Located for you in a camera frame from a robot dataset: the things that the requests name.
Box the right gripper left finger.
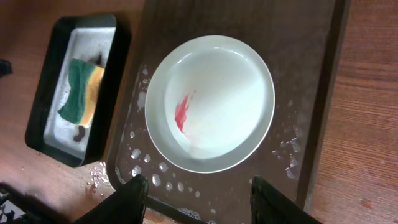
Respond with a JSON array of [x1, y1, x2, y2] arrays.
[[74, 174, 149, 224]]

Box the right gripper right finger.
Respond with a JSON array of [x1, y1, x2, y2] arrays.
[[250, 175, 321, 224]]

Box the pale green plate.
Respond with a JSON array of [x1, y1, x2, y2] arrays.
[[145, 35, 275, 174]]

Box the green yellow sponge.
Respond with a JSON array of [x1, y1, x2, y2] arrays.
[[58, 58, 105, 128]]

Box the brown serving tray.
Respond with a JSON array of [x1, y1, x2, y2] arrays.
[[106, 0, 350, 223]]

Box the black soapy water tray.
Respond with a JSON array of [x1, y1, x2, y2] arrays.
[[25, 14, 131, 167]]

